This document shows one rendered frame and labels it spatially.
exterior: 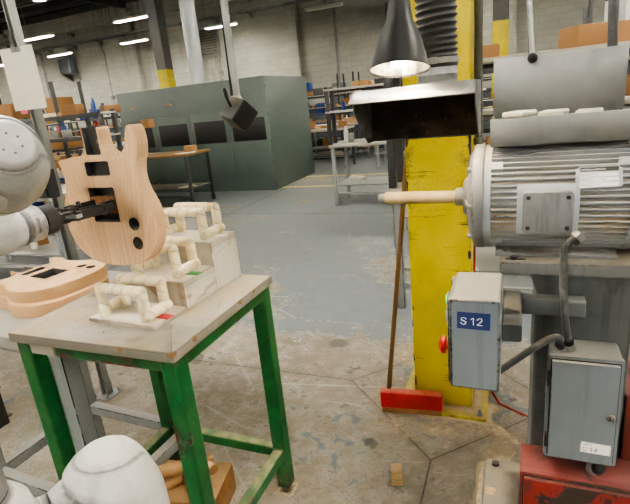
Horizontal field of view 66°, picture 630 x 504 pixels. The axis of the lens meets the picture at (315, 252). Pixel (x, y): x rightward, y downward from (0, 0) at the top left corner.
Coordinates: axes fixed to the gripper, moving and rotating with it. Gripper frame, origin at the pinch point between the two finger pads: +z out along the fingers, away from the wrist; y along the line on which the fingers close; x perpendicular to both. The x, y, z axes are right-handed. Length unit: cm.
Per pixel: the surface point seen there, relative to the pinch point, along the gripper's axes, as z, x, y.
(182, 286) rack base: 11.0, -28.1, 13.6
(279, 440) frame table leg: 39, -102, 23
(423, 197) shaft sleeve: 25, -4, 86
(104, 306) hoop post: -1.9, -31.2, -6.7
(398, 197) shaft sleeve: 25, -4, 79
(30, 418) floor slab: 40, -128, -139
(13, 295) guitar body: -1, -32, -52
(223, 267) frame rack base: 32.0, -28.9, 13.9
